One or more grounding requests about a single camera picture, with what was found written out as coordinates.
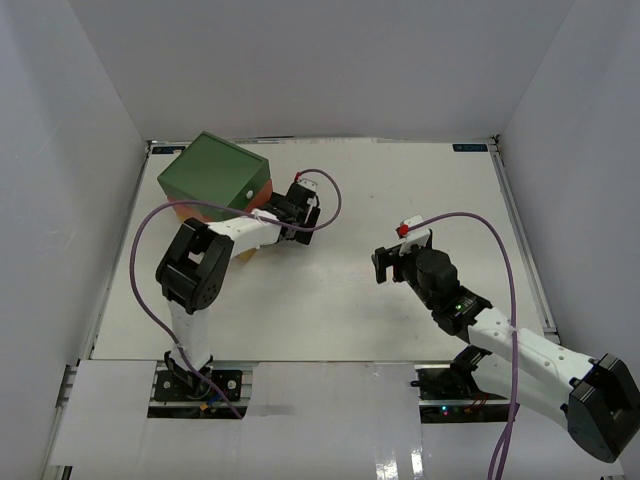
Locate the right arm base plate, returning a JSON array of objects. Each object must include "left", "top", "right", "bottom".
[{"left": 411, "top": 365, "right": 509, "bottom": 424}]

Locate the blue corner label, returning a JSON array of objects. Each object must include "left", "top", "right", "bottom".
[{"left": 452, "top": 143, "right": 488, "bottom": 153}]

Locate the green drawer storage box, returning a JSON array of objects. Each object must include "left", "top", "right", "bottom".
[{"left": 157, "top": 132, "right": 272, "bottom": 207}]

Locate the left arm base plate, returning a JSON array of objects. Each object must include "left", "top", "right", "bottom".
[{"left": 151, "top": 370, "right": 243, "bottom": 402}]

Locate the orange red drawer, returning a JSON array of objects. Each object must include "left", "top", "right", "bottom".
[{"left": 172, "top": 180, "right": 273, "bottom": 222}]

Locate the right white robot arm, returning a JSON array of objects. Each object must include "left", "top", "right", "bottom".
[{"left": 372, "top": 245, "right": 639, "bottom": 463}]

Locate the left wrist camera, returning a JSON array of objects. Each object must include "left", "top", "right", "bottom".
[{"left": 294, "top": 172, "right": 318, "bottom": 192}]

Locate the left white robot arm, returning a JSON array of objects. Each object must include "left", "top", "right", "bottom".
[{"left": 156, "top": 178, "right": 320, "bottom": 399}]

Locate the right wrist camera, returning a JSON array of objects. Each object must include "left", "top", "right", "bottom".
[{"left": 396, "top": 215, "right": 431, "bottom": 256}]

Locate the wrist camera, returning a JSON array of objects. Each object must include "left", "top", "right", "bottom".
[
  {"left": 396, "top": 215, "right": 431, "bottom": 256},
  {"left": 294, "top": 172, "right": 318, "bottom": 192}
]

